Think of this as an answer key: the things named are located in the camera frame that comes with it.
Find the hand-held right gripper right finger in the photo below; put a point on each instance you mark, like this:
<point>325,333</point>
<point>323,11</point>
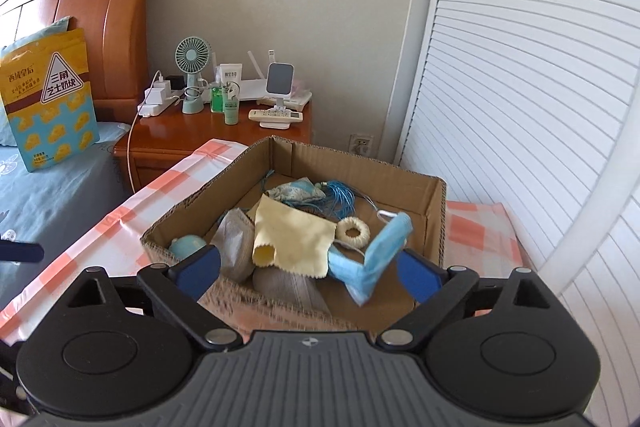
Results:
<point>417,274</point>

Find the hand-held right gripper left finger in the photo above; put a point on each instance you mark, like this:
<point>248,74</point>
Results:
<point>200,269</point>

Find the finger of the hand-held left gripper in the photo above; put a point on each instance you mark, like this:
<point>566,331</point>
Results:
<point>20,252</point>

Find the blue face mask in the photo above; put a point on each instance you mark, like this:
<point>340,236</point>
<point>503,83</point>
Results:
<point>380,257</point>

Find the grey cloth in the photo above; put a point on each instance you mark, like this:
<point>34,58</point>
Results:
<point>235,247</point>
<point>285,287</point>

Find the white hair scrunchie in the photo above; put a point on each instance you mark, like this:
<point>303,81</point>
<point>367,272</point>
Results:
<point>341,227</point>

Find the yellow cloth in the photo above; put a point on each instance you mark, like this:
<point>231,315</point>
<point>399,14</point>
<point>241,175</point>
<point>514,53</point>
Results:
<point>290,232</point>

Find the blue tassel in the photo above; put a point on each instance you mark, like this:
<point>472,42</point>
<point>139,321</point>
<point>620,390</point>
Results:
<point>340,199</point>

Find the blue patterned pouch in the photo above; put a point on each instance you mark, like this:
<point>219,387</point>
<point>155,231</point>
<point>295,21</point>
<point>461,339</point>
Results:
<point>295,194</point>

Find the cardboard box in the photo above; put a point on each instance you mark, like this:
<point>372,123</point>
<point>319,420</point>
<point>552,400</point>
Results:
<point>300,157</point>

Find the blue bedsheet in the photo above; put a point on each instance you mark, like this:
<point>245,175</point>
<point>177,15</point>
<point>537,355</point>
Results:
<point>50,207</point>

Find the wooden nightstand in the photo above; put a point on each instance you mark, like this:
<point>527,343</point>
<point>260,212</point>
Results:
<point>165,142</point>

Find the yellow blue snack bag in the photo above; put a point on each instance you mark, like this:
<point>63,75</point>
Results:
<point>50,107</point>

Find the light green tube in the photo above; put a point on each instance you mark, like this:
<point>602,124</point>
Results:
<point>231,112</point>

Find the white power strip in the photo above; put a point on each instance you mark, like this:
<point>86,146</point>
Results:
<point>155,109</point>

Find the green bottle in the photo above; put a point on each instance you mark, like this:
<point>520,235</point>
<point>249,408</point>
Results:
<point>218,101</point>

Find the white remote control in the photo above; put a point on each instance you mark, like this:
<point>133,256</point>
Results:
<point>275,115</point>

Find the white charger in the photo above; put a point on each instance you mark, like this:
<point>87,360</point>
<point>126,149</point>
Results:
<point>156,93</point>

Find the black adapter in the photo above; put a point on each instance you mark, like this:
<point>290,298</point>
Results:
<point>176,84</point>

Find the white router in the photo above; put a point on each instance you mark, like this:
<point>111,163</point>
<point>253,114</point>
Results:
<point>252,89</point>

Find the white tube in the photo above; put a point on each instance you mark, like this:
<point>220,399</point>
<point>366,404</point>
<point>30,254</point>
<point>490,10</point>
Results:
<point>231,74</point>

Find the white louvred wardrobe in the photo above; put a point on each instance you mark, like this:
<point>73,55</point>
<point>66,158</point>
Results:
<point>525,107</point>

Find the white phone stand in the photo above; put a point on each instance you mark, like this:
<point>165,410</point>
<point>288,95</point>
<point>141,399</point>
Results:
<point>280,79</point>

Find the green desk fan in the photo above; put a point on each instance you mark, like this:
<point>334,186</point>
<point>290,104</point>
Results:
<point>191,53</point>

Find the wooden headboard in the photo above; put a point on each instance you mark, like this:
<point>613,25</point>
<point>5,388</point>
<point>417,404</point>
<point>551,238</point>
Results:
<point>100,7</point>

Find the white wall socket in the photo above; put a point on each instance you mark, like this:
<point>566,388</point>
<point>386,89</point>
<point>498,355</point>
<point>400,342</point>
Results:
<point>361,144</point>

